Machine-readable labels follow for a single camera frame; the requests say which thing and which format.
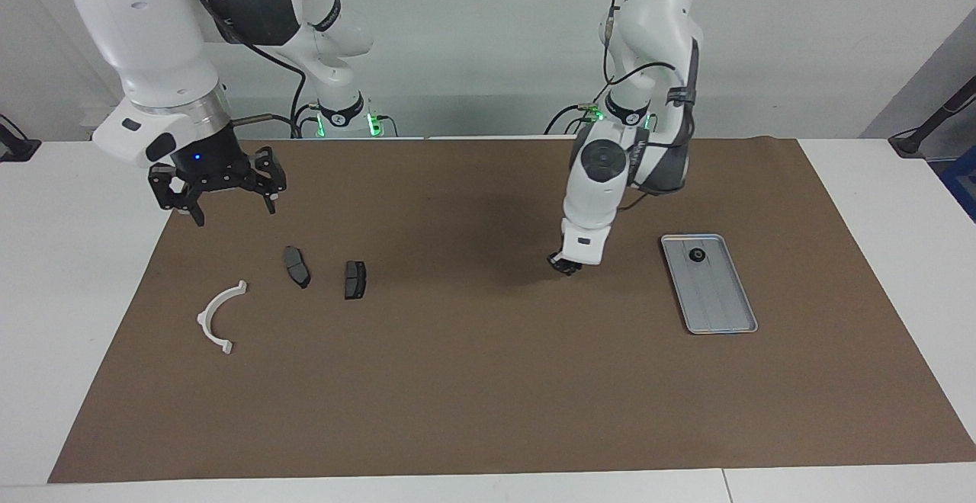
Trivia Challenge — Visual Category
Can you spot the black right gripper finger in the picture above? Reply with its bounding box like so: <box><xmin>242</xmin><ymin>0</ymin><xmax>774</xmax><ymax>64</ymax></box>
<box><xmin>238</xmin><ymin>146</ymin><xmax>288</xmax><ymax>216</ymax></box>
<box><xmin>149</xmin><ymin>164</ymin><xmax>208</xmax><ymax>227</ymax></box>

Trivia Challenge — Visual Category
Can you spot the silver metal tray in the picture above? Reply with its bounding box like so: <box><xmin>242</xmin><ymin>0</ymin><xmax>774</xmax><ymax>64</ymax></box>
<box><xmin>660</xmin><ymin>233</ymin><xmax>759</xmax><ymax>335</ymax></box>

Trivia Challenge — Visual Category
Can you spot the brown table mat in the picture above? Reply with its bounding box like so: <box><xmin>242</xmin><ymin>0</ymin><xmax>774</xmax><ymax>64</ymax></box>
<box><xmin>47</xmin><ymin>139</ymin><xmax>976</xmax><ymax>483</ymax></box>

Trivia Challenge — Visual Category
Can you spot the black stand with pole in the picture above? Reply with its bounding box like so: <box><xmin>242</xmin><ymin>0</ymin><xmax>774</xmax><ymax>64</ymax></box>
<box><xmin>888</xmin><ymin>76</ymin><xmax>976</xmax><ymax>159</ymax></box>

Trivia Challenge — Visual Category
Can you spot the blue crate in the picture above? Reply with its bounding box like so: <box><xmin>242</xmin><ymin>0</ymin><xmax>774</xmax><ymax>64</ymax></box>
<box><xmin>939</xmin><ymin>164</ymin><xmax>976</xmax><ymax>223</ymax></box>

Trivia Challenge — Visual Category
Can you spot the black base power cable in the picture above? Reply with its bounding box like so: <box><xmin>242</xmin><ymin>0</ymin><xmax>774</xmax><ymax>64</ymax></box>
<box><xmin>291</xmin><ymin>103</ymin><xmax>321</xmax><ymax>139</ymax></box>
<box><xmin>544</xmin><ymin>95</ymin><xmax>611</xmax><ymax>136</ymax></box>

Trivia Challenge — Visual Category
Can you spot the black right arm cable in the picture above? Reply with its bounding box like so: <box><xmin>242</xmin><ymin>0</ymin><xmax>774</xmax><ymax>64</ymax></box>
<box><xmin>191</xmin><ymin>0</ymin><xmax>321</xmax><ymax>139</ymax></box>

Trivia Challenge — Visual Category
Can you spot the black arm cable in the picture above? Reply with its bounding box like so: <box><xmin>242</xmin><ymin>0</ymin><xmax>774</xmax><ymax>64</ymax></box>
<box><xmin>602</xmin><ymin>0</ymin><xmax>698</xmax><ymax>213</ymax></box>
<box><xmin>191</xmin><ymin>0</ymin><xmax>321</xmax><ymax>139</ymax></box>

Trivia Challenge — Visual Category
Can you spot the black clamp mount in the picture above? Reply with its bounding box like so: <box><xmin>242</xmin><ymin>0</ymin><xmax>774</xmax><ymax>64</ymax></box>
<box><xmin>0</xmin><ymin>114</ymin><xmax>40</xmax><ymax>162</ymax></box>

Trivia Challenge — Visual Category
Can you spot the white semicircular bracket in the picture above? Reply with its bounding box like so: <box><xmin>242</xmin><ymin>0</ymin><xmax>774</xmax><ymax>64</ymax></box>
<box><xmin>197</xmin><ymin>280</ymin><xmax>249</xmax><ymax>356</ymax></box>

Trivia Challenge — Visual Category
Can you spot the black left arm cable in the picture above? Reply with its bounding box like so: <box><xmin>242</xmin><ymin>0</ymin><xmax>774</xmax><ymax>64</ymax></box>
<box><xmin>602</xmin><ymin>0</ymin><xmax>698</xmax><ymax>213</ymax></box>

